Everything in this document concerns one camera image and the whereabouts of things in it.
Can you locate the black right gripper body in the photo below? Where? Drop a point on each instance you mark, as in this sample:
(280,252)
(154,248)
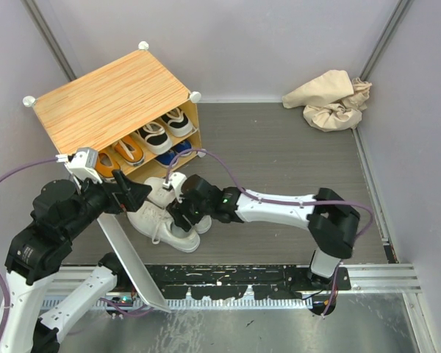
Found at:
(191,210)

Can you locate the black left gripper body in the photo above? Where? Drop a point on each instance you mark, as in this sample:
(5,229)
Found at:
(97,198)

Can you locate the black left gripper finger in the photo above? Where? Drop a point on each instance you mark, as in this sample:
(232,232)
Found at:
(121,192)
(134,195)

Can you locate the orange sneaker one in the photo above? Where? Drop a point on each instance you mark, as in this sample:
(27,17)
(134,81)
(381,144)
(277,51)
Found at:
(105,166)
(129,150)

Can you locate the blue sneaker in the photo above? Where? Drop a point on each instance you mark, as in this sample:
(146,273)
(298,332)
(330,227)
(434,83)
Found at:
(166,159)

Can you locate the black white sneaker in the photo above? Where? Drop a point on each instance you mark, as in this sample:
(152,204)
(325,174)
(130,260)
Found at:
(155,138)
(177,122)

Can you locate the blue sneaker one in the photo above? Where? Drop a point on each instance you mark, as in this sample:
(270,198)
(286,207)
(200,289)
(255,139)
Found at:
(184,148)

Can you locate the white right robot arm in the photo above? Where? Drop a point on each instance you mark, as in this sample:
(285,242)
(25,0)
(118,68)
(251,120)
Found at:
(330,221)

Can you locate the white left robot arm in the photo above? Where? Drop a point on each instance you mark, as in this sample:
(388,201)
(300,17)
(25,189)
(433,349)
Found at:
(61,212)

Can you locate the wooden shoe cabinet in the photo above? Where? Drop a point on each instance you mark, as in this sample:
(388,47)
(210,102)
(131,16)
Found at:
(113,101)

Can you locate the beige cloth bag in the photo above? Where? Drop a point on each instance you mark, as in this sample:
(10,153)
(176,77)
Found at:
(332,101)

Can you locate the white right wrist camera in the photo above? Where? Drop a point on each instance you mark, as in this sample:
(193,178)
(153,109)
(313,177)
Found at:
(173,185)

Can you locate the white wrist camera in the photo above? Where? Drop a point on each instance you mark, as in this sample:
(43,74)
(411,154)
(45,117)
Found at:
(173,185)
(81,165)

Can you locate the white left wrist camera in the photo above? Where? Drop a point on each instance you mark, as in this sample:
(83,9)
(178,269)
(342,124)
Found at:
(81,165)

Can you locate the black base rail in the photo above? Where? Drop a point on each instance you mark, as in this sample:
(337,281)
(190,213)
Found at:
(224,283)

